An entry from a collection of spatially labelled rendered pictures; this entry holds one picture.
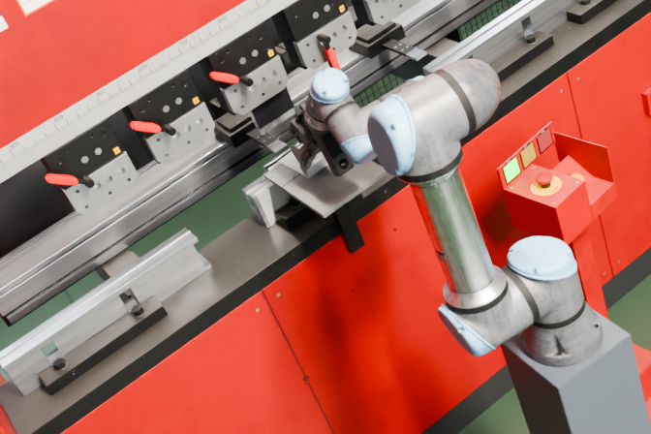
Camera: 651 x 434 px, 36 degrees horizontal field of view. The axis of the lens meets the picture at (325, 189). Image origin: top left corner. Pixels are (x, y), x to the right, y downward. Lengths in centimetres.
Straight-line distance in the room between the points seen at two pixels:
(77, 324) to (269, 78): 68
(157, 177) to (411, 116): 112
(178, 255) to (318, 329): 39
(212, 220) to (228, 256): 177
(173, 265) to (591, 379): 95
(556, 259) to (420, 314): 84
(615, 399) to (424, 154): 72
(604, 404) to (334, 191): 71
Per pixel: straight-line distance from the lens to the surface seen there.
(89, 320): 228
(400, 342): 262
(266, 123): 231
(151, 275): 229
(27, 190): 270
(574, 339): 194
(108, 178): 216
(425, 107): 157
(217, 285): 230
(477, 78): 161
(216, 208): 419
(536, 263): 184
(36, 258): 251
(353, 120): 197
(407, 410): 276
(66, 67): 205
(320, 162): 226
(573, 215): 237
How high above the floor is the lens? 222
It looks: 34 degrees down
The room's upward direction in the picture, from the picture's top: 23 degrees counter-clockwise
